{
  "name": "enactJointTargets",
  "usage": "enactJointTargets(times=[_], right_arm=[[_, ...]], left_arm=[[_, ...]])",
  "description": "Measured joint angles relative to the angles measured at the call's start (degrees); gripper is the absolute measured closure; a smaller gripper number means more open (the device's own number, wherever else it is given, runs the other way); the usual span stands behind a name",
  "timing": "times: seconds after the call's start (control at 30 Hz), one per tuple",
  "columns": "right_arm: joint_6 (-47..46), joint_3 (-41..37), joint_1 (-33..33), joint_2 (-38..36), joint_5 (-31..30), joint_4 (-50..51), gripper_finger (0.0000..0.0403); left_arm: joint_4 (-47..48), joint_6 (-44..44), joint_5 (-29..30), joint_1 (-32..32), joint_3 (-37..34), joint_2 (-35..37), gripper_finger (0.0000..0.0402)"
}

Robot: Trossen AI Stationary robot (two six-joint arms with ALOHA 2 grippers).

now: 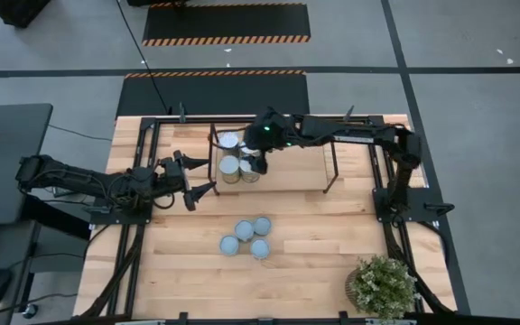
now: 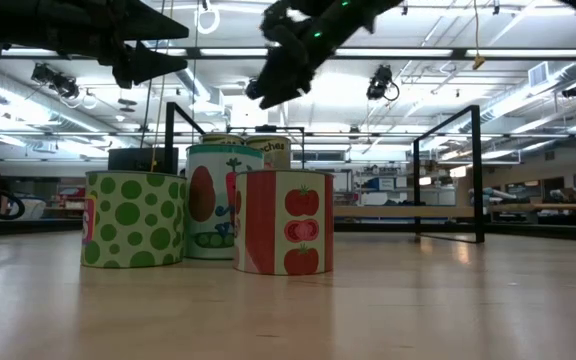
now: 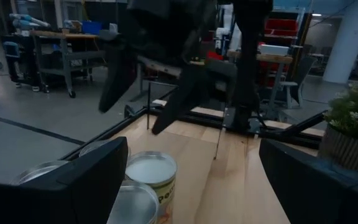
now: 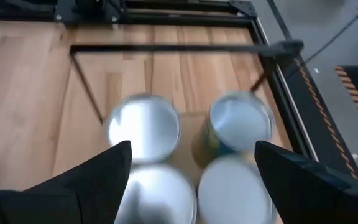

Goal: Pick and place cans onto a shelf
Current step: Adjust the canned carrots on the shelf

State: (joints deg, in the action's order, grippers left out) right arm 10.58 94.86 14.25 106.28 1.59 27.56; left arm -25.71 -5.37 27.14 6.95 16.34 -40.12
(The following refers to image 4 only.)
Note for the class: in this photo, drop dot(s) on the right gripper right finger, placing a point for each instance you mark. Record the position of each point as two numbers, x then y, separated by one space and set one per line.
309 193

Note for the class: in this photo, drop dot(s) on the green oranges can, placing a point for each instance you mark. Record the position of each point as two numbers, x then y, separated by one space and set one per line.
241 121

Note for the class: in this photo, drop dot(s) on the black aluminium rig frame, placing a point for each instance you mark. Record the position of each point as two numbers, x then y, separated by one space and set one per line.
182 17

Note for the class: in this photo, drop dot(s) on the white teal vegetables can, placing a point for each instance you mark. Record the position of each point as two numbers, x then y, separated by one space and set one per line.
145 127

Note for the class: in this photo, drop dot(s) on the blue peaches can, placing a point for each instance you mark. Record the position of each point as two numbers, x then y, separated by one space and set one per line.
232 193

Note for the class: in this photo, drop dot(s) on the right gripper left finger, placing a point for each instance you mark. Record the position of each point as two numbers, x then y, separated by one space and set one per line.
73 199

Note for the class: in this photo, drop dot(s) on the red striped tomato can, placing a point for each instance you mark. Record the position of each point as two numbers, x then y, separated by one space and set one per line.
160 196

